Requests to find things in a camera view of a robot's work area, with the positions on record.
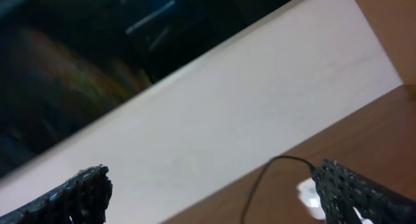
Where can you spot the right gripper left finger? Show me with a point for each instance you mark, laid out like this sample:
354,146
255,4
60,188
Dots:
83,198

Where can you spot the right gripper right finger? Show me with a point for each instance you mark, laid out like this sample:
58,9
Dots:
347,196

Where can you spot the white USB charger plug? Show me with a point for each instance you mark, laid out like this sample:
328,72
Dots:
308,195

